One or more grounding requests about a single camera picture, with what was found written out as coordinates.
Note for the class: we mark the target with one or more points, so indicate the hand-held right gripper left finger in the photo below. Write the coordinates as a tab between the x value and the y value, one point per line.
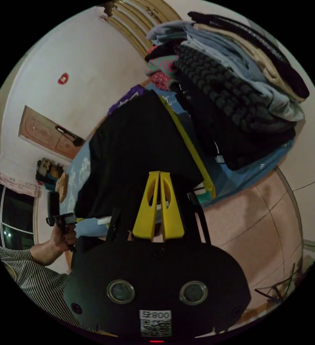
142	215

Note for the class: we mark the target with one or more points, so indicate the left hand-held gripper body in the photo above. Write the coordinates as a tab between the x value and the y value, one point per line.
65	219

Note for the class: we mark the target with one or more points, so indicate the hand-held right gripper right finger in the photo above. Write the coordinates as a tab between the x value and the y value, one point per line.
173	218

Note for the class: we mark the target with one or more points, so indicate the black short sleeve shirt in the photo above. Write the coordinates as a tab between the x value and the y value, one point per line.
135	151

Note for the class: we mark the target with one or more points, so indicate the person's left forearm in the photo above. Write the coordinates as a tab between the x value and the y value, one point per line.
42	254

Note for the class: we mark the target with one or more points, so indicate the person's left hand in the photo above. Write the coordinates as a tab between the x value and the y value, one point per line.
59	242

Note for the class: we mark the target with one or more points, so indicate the cluttered shelf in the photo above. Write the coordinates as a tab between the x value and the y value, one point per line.
48	172

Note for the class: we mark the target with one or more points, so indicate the dark window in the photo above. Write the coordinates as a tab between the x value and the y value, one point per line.
11	213

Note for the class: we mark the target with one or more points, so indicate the pink curtain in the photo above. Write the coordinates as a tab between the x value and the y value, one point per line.
17	184

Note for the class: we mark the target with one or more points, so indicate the person's body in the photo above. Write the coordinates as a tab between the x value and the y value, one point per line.
41	291

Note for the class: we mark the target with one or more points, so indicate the brown wooden door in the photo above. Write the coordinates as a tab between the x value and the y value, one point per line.
42	132

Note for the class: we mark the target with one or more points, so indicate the purple cloth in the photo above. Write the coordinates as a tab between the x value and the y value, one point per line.
125	98

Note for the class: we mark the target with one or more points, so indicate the pile of clothes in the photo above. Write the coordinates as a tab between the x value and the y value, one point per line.
227	89

